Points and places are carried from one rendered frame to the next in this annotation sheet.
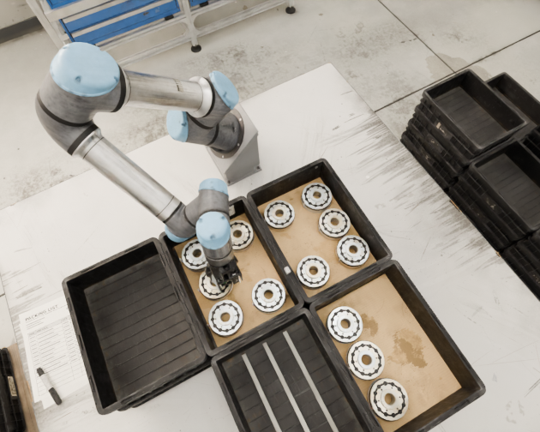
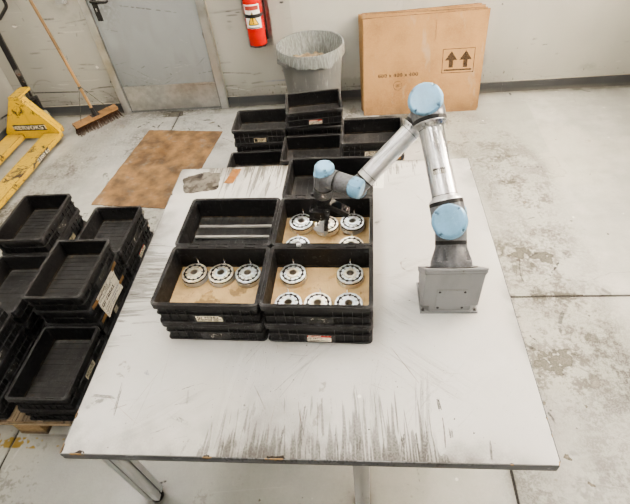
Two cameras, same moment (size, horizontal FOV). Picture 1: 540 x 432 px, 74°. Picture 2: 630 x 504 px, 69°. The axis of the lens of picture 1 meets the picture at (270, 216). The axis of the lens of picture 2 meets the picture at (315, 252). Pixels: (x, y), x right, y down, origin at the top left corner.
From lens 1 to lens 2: 152 cm
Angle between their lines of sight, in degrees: 61
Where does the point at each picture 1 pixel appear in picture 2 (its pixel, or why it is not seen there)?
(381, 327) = (230, 297)
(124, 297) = not seen: hidden behind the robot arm
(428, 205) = (293, 431)
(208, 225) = (324, 163)
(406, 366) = (199, 297)
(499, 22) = not seen: outside the picture
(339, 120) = (448, 414)
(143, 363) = (307, 188)
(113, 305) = not seen: hidden behind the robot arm
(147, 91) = (425, 142)
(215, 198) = (344, 177)
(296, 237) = (326, 281)
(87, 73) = (415, 94)
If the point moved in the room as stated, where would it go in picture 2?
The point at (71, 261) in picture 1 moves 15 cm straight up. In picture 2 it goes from (406, 188) to (408, 163)
